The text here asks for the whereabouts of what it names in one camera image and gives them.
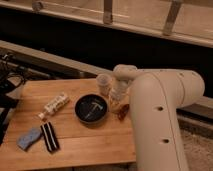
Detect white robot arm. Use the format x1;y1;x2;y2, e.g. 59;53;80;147
110;64;205;171

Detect small brown red object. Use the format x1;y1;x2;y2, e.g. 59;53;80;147
118;104;129;121

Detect blue sponge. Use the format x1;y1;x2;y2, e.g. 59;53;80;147
17;128;42;151

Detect black equipment at left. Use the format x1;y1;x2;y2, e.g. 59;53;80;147
0;53;25;145

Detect black ceramic bowl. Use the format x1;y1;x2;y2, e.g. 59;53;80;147
75;94;108;124

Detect clear plastic cup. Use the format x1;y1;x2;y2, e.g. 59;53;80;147
96;74;112;96

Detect white tube bottle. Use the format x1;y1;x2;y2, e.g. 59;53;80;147
38;93;69;120

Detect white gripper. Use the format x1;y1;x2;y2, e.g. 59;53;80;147
109;80;129;112

